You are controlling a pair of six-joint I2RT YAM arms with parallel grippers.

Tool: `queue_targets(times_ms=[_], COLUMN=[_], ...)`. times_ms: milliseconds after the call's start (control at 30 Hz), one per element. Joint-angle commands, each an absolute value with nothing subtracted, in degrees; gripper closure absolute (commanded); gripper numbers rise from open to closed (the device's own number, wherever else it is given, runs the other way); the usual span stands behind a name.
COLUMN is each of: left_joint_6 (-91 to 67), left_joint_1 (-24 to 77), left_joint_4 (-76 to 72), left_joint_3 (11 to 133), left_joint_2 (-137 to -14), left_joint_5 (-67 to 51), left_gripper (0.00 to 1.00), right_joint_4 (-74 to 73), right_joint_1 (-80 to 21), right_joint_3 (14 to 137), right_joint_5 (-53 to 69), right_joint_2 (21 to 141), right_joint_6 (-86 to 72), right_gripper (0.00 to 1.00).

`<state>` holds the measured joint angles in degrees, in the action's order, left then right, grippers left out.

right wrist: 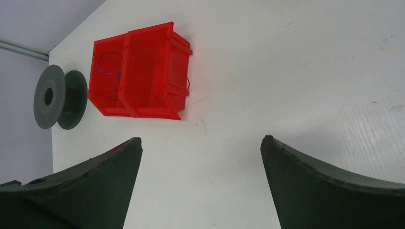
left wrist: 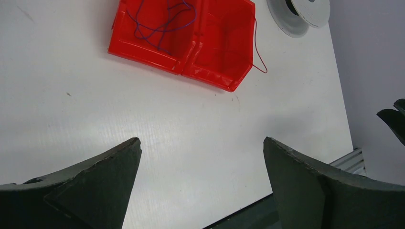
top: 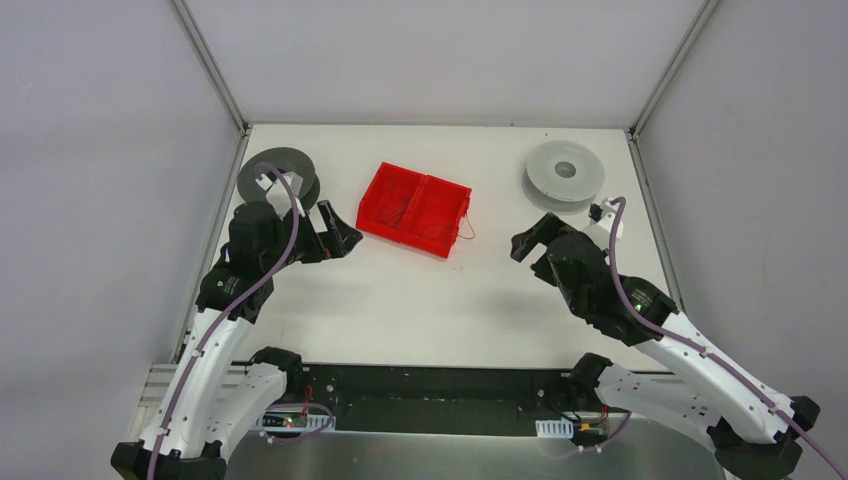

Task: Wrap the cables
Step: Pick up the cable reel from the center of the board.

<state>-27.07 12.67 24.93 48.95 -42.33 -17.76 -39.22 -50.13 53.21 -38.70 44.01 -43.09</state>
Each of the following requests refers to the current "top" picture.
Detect left aluminium frame post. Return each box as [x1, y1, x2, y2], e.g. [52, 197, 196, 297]
[168, 0, 249, 137]

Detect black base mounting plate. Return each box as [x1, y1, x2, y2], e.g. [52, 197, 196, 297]
[279, 364, 605, 437]

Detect right aluminium frame post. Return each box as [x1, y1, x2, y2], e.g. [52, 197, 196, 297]
[630, 0, 722, 141]

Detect black cable spool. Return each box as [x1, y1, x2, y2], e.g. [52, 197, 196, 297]
[237, 147, 321, 210]

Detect red two-compartment bin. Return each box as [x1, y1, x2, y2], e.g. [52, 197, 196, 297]
[356, 162, 472, 259]

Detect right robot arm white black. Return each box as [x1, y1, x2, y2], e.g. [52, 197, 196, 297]
[510, 213, 820, 479]

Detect thin red wire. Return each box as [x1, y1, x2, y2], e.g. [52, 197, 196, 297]
[423, 205, 477, 244]

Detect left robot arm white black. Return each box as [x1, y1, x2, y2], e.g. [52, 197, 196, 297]
[110, 201, 363, 479]

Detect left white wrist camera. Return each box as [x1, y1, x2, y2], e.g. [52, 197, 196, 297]
[256, 171, 305, 218]

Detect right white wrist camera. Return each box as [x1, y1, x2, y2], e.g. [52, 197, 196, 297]
[582, 198, 618, 251]

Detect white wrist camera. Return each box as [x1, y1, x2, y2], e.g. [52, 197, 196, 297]
[256, 171, 305, 218]
[582, 198, 618, 251]

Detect aluminium frame post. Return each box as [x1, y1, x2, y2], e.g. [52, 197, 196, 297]
[630, 0, 722, 141]
[168, 0, 249, 137]

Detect thin blue wire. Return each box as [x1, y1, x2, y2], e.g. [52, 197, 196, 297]
[377, 188, 415, 230]

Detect white translucent cable spool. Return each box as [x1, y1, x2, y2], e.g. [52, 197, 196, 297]
[521, 140, 606, 215]

